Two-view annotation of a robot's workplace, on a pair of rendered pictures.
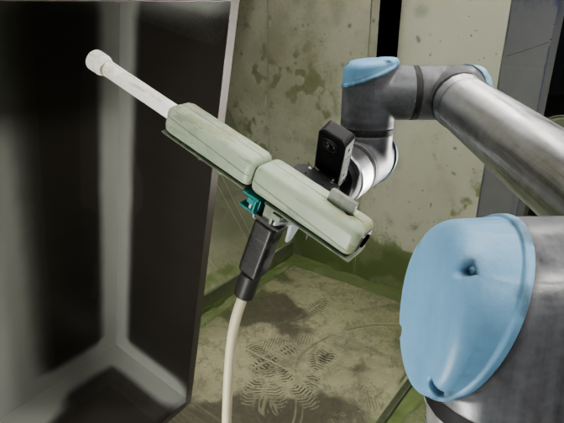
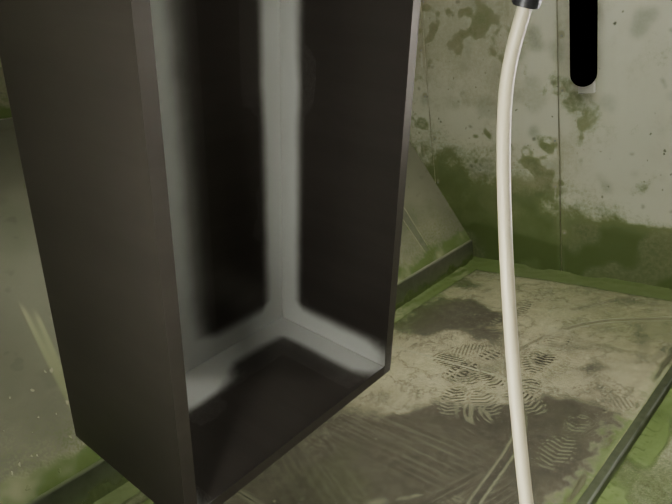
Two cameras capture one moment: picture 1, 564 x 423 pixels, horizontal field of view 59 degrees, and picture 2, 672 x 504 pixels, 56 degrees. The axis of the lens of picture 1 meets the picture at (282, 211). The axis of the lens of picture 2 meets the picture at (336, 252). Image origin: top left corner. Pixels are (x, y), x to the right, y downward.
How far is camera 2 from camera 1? 0.45 m
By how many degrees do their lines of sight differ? 8
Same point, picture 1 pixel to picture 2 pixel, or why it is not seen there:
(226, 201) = not seen: hidden behind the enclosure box
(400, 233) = (623, 200)
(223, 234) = not seen: hidden behind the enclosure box
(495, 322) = not seen: outside the picture
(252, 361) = (444, 369)
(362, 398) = (605, 398)
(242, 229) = (406, 224)
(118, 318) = (285, 276)
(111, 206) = (273, 112)
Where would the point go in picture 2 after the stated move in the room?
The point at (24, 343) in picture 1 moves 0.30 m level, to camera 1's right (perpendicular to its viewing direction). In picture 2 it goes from (183, 285) to (319, 274)
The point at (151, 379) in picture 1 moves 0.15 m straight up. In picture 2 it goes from (334, 348) to (326, 293)
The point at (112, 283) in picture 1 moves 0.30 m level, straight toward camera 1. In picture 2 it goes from (277, 224) to (305, 260)
